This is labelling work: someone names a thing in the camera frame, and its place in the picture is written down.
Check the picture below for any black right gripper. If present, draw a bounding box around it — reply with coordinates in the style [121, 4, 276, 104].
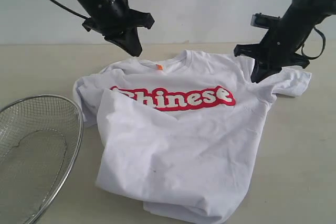
[234, 28, 309, 83]

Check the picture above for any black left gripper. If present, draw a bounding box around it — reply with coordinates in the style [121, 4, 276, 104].
[81, 0, 155, 57]

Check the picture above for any white t-shirt red print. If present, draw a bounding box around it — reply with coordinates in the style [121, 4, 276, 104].
[73, 50, 311, 223]

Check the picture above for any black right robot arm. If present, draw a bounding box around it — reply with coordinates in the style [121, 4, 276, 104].
[234, 0, 335, 83]

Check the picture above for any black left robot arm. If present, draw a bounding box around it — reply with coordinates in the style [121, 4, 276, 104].
[50, 0, 155, 57]

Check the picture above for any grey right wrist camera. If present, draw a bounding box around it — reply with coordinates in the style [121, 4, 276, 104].
[250, 13, 281, 29]

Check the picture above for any metal wire mesh basket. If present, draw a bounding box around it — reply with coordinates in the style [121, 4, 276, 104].
[1, 94, 83, 223]

